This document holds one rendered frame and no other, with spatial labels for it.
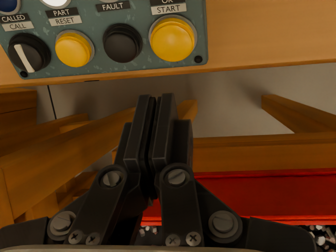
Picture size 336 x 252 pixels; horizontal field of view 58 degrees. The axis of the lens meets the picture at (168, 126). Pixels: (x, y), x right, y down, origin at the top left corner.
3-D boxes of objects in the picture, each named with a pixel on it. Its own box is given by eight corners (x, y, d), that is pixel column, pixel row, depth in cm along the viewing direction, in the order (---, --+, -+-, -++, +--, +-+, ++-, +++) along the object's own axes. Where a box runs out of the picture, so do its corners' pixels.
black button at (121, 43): (143, 55, 22) (141, 64, 21) (111, 58, 22) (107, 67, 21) (135, 23, 20) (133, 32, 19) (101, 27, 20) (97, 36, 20)
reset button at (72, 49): (96, 59, 22) (92, 68, 21) (66, 62, 23) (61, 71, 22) (85, 29, 21) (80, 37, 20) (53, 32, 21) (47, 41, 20)
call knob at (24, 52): (54, 64, 23) (48, 73, 22) (23, 67, 23) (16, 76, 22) (39, 32, 21) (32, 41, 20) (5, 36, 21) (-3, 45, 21)
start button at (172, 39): (196, 53, 21) (196, 63, 20) (155, 57, 22) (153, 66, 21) (192, 13, 19) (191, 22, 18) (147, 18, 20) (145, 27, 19)
